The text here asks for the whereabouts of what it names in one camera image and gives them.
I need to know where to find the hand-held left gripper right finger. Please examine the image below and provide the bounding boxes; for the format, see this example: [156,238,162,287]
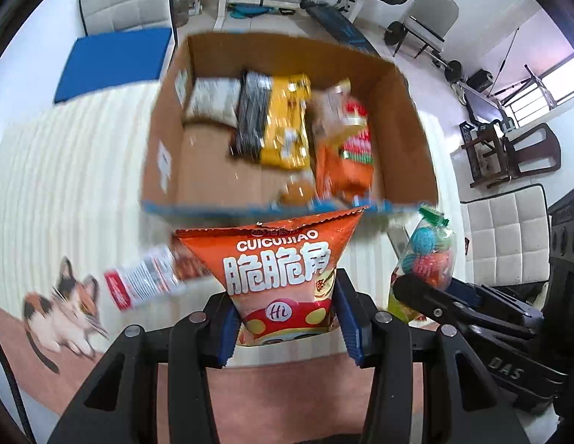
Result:
[333,268,531,444]

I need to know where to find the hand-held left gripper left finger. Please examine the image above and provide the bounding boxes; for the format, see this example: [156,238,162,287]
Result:
[46,292,241,444]

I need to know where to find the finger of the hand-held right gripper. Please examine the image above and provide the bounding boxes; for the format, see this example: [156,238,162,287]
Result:
[448,280,545,332]
[393,275,537,341]

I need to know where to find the bag of colourful balls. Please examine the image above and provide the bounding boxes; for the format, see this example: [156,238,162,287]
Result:
[388,203,455,325]

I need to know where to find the orange panda snack bag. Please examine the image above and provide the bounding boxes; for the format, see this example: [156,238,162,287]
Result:
[175,207,367,349]

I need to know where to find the round brown bun packet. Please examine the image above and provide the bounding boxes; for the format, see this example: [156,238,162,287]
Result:
[278,179,316,207]

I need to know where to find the cardboard box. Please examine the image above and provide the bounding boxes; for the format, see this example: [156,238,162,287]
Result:
[141,32,440,216]

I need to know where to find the orange snack packet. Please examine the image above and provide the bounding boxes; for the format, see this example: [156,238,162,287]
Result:
[314,138,377,201]

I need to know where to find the long red snack packet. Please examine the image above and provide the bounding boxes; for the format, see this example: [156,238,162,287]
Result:
[339,98,377,166]

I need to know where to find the beige snack packet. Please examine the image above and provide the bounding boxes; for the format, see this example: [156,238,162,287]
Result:
[309,78,353,149]

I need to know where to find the yellow black snack packet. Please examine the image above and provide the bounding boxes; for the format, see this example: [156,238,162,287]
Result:
[231,73,312,168]

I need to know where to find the white grey snack packet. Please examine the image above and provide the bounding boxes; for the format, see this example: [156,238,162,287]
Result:
[187,78,242,127]

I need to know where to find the black machine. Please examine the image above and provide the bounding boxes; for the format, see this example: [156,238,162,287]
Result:
[547,189,574,288]

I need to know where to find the small red snack packet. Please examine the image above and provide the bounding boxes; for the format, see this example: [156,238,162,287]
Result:
[104,244,186,312]

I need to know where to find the dark wooden chair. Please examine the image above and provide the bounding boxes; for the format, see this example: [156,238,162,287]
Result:
[499,122,562,186]

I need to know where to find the window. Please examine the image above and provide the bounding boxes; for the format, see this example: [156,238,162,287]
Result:
[504,53,574,127]

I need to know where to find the black folding stand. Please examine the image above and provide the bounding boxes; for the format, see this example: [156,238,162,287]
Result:
[494,64,557,108]

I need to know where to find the black speaker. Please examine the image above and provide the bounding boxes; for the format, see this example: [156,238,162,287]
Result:
[467,69,497,94]

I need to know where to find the short barbell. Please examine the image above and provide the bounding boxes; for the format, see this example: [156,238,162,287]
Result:
[430,57,464,85]

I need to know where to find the black weight plate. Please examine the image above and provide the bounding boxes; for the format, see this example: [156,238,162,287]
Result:
[384,20,408,47]

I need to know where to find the black sit-up bench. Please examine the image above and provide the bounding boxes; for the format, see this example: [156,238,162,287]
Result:
[298,0,379,57]

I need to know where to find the grey chair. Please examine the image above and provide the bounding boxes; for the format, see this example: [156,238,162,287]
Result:
[384,0,460,59]

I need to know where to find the blue mat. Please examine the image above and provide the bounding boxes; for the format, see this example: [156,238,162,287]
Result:
[53,27,173,105]

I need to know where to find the blue floor exerciser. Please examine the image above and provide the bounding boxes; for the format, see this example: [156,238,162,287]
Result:
[226,0,298,20]

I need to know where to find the clear water jug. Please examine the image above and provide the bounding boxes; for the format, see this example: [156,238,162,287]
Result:
[171,0,203,27]

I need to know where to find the black cable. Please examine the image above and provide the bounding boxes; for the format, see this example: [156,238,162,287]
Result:
[0,326,39,444]

